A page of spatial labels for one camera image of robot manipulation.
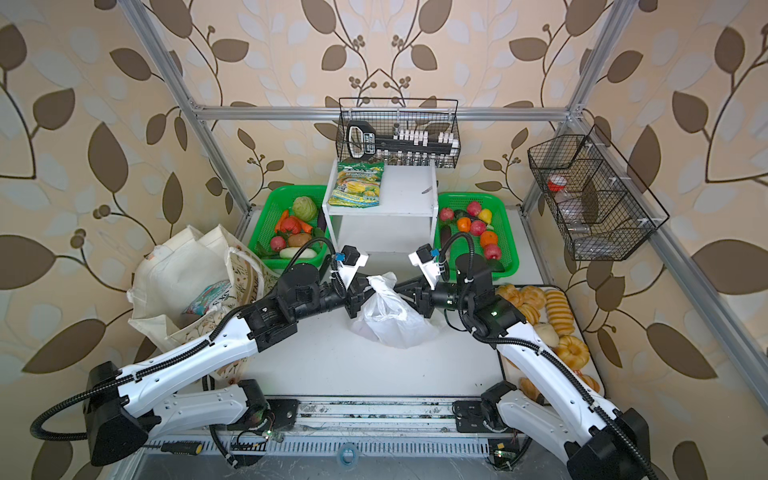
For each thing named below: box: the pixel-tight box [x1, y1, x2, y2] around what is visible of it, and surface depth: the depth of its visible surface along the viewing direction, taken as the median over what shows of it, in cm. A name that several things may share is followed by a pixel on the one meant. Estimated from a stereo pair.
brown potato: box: [288, 233, 312, 247], surface depth 107 cm
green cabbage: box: [292, 196, 317, 222], surface depth 113 cm
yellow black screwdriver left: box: [142, 442, 203, 455], surface depth 70 cm
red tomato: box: [281, 216, 301, 234], surface depth 110 cm
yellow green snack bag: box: [328, 160, 385, 208], surface depth 79 cm
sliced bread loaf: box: [545, 289, 575, 337], surface depth 92 cm
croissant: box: [521, 285, 547, 310], surface depth 93 cm
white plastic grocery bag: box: [350, 272, 439, 349], surface depth 68 cm
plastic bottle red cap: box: [547, 174, 586, 226], surface depth 83 cm
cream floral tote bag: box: [127, 224, 278, 384], surface depth 79 cm
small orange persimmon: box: [457, 217, 471, 233], surface depth 111 cm
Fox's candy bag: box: [182, 279, 232, 316], surface depth 81 cm
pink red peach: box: [471, 220, 486, 236], surface depth 110 cm
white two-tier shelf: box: [322, 159, 439, 256], surface depth 83 cm
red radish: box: [271, 236, 287, 251], surface depth 107 cm
